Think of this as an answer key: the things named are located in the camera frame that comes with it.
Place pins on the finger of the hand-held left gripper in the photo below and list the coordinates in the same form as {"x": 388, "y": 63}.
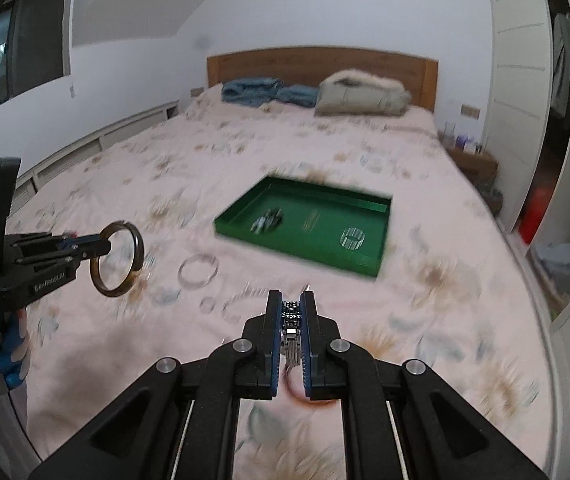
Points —
{"x": 65, "y": 258}
{"x": 90, "y": 242}

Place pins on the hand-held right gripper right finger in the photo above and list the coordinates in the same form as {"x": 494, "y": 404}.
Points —
{"x": 306, "y": 342}

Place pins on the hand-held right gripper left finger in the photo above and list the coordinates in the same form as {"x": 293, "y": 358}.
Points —
{"x": 277, "y": 342}

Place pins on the amber brown bangle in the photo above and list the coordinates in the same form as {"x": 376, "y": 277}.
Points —
{"x": 137, "y": 255}

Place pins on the reddish brown bangle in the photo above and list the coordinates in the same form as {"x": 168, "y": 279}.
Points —
{"x": 315, "y": 402}

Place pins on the twisted silver bangle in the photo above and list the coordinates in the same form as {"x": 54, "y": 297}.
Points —
{"x": 230, "y": 305}

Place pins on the green jewelry tray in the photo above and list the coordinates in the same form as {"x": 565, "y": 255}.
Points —
{"x": 310, "y": 230}

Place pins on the dark beaded jewelry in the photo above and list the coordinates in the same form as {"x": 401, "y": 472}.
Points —
{"x": 267, "y": 221}

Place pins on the thick clear bangle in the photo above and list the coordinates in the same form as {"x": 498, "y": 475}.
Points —
{"x": 183, "y": 272}

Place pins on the white radiator cover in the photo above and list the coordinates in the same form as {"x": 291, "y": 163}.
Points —
{"x": 80, "y": 145}

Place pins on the clear glass bangle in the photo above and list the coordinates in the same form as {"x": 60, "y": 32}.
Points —
{"x": 343, "y": 238}

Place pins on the floral bedsheet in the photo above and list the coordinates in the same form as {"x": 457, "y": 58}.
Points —
{"x": 315, "y": 150}

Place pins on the window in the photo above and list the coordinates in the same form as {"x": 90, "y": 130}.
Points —
{"x": 10, "y": 45}

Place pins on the blue garment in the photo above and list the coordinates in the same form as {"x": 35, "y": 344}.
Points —
{"x": 255, "y": 89}

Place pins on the wooden nightstand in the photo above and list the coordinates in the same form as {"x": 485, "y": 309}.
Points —
{"x": 475, "y": 165}

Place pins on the wooden headboard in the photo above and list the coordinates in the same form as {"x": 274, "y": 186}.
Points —
{"x": 265, "y": 62}

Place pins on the glass cups on nightstand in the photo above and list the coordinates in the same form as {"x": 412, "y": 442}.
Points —
{"x": 457, "y": 140}

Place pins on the red object in wardrobe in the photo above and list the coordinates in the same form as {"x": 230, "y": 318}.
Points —
{"x": 534, "y": 215}

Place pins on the grey blue cloth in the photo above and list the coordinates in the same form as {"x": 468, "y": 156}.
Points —
{"x": 560, "y": 260}

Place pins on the white wardrobe door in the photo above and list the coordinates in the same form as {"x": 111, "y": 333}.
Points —
{"x": 520, "y": 85}

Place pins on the hanging clothes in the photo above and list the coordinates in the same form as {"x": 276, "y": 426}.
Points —
{"x": 561, "y": 60}

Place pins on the small wall socket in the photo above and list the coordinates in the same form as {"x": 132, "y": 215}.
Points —
{"x": 197, "y": 91}

